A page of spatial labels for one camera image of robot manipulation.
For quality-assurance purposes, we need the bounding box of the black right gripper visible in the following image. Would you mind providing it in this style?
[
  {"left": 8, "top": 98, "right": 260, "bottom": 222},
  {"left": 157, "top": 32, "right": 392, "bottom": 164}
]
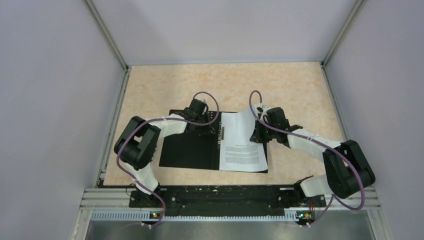
[{"left": 250, "top": 119, "right": 278, "bottom": 144}]

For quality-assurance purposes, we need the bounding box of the printed paper sheet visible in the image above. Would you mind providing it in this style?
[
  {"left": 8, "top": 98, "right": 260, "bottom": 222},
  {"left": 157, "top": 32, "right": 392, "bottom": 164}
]
[{"left": 218, "top": 107, "right": 268, "bottom": 173}]

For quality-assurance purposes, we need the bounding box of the teal black file folder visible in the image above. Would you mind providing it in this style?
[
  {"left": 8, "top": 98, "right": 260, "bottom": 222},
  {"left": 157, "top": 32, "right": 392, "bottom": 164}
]
[{"left": 158, "top": 109, "right": 269, "bottom": 174}]

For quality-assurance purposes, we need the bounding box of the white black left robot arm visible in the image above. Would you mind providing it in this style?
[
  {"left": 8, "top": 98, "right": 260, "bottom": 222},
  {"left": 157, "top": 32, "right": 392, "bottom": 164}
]
[{"left": 113, "top": 98, "right": 220, "bottom": 207}]

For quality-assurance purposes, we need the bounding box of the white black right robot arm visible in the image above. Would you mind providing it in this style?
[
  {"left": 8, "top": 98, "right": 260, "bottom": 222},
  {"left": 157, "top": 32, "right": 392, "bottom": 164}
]
[{"left": 249, "top": 105, "right": 376, "bottom": 206}]

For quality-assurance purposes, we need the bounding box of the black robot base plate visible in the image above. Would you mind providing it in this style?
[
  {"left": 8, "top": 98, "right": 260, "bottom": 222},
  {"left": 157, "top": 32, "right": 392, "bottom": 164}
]
[{"left": 129, "top": 184, "right": 327, "bottom": 217}]

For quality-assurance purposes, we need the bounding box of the aluminium frame rail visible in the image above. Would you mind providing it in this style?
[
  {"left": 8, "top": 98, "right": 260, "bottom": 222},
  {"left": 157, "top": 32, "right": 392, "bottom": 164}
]
[{"left": 72, "top": 185, "right": 393, "bottom": 240}]

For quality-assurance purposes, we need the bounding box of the left aluminium corner post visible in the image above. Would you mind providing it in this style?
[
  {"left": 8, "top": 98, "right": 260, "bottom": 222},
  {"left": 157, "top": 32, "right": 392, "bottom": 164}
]
[{"left": 82, "top": 0, "right": 129, "bottom": 72}]

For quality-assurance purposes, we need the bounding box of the aluminium corner post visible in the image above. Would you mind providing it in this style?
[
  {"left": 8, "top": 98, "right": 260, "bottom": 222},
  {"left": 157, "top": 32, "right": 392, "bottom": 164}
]
[
  {"left": 321, "top": 0, "right": 368, "bottom": 69},
  {"left": 82, "top": 0, "right": 129, "bottom": 72}
]

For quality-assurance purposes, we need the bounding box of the right aluminium corner post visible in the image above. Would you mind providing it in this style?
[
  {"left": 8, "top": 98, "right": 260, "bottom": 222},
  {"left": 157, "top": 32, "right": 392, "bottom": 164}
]
[{"left": 321, "top": 0, "right": 368, "bottom": 69}]

